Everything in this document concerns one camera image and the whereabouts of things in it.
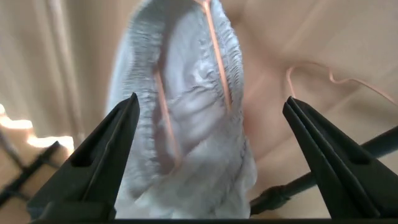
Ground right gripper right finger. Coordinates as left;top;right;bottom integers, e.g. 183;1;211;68
282;95;398;219

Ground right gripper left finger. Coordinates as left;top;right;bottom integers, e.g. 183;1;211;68
27;92;141;221

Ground black clothes rack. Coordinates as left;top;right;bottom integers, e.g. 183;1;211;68
0;126;398;216

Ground pink clothes hanger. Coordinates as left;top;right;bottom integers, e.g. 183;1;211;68
285;62;398;106
154;0;233;170

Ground pale grey shorts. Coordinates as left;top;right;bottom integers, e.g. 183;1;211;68
106;0;258;220

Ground beige curtain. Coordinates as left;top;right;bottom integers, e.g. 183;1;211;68
0;0;147;147

